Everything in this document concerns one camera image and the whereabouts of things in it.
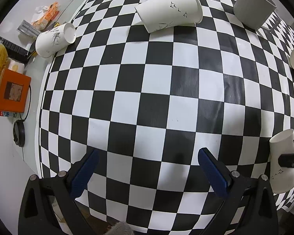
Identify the white paper cup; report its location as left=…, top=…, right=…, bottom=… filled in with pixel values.
left=35, top=23, right=76, bottom=58
left=135, top=0, right=203, bottom=33

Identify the white paper cup middle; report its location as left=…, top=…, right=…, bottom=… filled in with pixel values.
left=135, top=0, right=203, bottom=33

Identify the orange box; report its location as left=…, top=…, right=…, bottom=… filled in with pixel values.
left=0, top=69, right=31, bottom=113

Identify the black round lens cap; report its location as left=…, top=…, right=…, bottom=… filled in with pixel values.
left=13, top=119, right=25, bottom=147

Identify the grey small box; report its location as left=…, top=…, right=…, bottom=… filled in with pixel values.
left=17, top=20, right=41, bottom=39

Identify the orange tissue pack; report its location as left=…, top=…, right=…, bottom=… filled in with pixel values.
left=31, top=2, right=60, bottom=31

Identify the white paper cup calligraphy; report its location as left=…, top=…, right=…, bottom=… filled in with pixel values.
left=269, top=129, right=294, bottom=194

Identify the white paper cup leftmost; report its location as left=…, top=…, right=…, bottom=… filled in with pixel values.
left=35, top=23, right=76, bottom=58

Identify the grey ceramic mug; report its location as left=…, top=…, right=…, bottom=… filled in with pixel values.
left=234, top=0, right=281, bottom=32

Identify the black white checkered tablecloth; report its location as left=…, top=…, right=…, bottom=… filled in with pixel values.
left=38, top=0, right=294, bottom=234

